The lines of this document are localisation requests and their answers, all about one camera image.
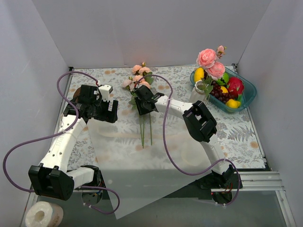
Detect brown ribbon spool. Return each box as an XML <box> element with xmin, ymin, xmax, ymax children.
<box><xmin>73</xmin><ymin>87</ymin><xmax>80</xmax><ymax>100</ymax></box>

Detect pink flower stems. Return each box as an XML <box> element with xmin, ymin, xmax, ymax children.
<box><xmin>122</xmin><ymin>62</ymin><xmax>153</xmax><ymax>148</ymax></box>

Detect white wrapping paper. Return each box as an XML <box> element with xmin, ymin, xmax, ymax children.
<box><xmin>88</xmin><ymin>112</ymin><xmax>211</xmax><ymax>219</ymax></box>

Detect cream ribbon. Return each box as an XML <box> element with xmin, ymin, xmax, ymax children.
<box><xmin>97</xmin><ymin>132</ymin><xmax>209</xmax><ymax>167</ymax></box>

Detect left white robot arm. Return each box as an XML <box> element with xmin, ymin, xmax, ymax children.
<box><xmin>28</xmin><ymin>85</ymin><xmax>118</xmax><ymax>201</ymax></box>

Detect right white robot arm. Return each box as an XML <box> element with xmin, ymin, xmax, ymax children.
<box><xmin>134</xmin><ymin>85</ymin><xmax>241</xmax><ymax>189</ymax></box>

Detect white ribbed vase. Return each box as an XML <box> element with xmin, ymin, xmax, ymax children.
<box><xmin>189</xmin><ymin>80</ymin><xmax>210</xmax><ymax>105</ymax></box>

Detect floral tablecloth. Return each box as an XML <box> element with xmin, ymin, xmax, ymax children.
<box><xmin>67</xmin><ymin>68</ymin><xmax>265</xmax><ymax>169</ymax></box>

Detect yellow mango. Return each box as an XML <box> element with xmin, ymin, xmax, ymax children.
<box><xmin>194</xmin><ymin>67</ymin><xmax>205</xmax><ymax>83</ymax></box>

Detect dark grape bunch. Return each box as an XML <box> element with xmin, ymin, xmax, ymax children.
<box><xmin>210</xmin><ymin>81</ymin><xmax>233</xmax><ymax>104</ymax></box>

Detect small orange fruit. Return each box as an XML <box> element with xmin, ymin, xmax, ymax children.
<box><xmin>220</xmin><ymin>86</ymin><xmax>229</xmax><ymax>94</ymax></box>

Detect yellow lemon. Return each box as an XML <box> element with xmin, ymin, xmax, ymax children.
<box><xmin>226</xmin><ymin>99</ymin><xmax>241</xmax><ymax>109</ymax></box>

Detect teal plastic fruit basket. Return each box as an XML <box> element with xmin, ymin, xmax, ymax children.
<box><xmin>190</xmin><ymin>63</ymin><xmax>258</xmax><ymax>113</ymax></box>

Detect red dragon fruit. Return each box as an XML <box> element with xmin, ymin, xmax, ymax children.
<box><xmin>226</xmin><ymin>77</ymin><xmax>244</xmax><ymax>98</ymax></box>

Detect white tape roll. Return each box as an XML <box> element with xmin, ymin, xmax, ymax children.
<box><xmin>25</xmin><ymin>201</ymin><xmax>64</xmax><ymax>227</ymax></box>

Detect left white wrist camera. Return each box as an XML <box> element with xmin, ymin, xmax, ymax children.
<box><xmin>98</xmin><ymin>84</ymin><xmax>113</xmax><ymax>102</ymax></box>

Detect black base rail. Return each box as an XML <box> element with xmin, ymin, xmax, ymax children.
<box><xmin>73</xmin><ymin>165</ymin><xmax>242</xmax><ymax>201</ymax></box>

